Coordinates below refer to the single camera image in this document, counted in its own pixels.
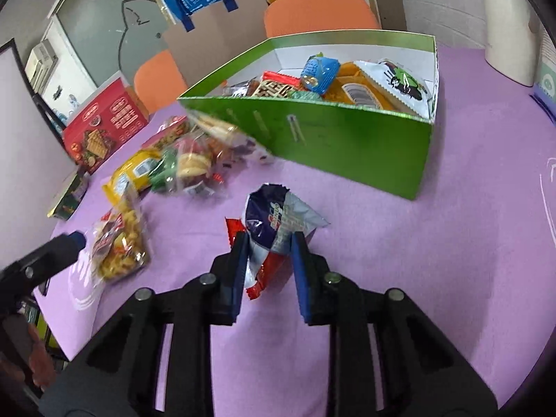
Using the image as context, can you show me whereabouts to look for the right orange chair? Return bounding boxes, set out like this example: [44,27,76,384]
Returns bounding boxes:
[264,0,381,38]

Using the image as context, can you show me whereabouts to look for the yellow snack bag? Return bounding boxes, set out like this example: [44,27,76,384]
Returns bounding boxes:
[102,148,162,205]

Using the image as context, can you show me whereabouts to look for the blue candy packet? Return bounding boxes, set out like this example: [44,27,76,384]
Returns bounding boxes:
[300,54,340,96]

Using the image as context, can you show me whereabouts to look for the left orange chair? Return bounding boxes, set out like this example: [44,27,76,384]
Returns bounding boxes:
[134,50,188,114]

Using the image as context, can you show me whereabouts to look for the white air conditioner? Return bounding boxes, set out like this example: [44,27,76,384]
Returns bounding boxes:
[25,40,57,93]

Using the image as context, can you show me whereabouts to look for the red orange snack packet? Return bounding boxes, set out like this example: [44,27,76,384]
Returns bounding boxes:
[252,71,303,98]

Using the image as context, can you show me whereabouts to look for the brown blue paper bag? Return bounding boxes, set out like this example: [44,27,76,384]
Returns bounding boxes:
[163,0,268,87]

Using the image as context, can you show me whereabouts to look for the purple tablecloth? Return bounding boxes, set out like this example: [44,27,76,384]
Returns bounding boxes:
[39,46,555,404]

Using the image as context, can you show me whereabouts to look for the small green tin box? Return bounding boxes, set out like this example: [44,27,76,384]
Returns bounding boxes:
[47,166,90,221]

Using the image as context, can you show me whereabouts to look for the green cardboard box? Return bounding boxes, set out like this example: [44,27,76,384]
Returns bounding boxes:
[178,29,439,199]

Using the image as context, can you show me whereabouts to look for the red white round snack packet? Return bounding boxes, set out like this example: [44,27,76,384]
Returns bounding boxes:
[163,132,231,193]

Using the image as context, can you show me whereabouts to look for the red cracker box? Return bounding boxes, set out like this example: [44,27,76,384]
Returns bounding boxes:
[62,72,150,173]

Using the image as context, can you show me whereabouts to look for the blue red white snack packet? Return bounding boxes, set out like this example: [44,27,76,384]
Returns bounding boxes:
[225,183,329,300]

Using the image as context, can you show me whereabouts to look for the person's left hand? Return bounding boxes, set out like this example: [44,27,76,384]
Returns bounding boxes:
[1,324,57,391]

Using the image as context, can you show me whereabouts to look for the orange chair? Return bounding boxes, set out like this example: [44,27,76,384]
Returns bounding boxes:
[134,50,188,114]
[264,0,381,38]

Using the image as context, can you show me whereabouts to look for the clear yellow chips bag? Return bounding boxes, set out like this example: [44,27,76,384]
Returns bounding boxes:
[90,185,151,281]

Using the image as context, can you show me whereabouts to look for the brown bread packet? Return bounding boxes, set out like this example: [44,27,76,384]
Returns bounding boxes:
[188,110,274,164]

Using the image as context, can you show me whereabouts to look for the clear pink-top snack bag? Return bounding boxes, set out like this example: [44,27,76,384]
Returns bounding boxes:
[141,116,190,151]

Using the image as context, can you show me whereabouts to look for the paper cups pack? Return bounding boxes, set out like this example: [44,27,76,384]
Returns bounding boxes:
[531,27,556,125]

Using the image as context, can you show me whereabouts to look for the cream thermos jug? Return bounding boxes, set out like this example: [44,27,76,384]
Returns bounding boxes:
[484,0,540,88]

